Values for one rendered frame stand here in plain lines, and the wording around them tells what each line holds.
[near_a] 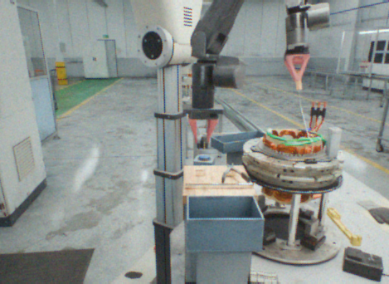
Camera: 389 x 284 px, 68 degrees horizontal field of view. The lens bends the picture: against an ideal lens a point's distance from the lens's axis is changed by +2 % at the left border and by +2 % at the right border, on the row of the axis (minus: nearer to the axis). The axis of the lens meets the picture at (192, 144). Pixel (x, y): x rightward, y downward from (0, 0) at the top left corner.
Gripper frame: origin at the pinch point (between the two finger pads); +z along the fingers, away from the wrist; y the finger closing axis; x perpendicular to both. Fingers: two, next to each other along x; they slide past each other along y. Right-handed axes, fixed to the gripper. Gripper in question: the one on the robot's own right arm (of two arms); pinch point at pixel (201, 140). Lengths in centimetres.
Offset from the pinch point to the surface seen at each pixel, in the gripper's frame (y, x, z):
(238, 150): 17.6, 37.4, 16.5
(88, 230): -84, 132, 121
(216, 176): 4.5, 3.2, 12.0
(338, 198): 65, 40, 41
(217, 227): 2.5, -19.0, 13.8
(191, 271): -2.9, -8.0, 35.5
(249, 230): 9.4, -19.2, 14.5
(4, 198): -152, 141, 96
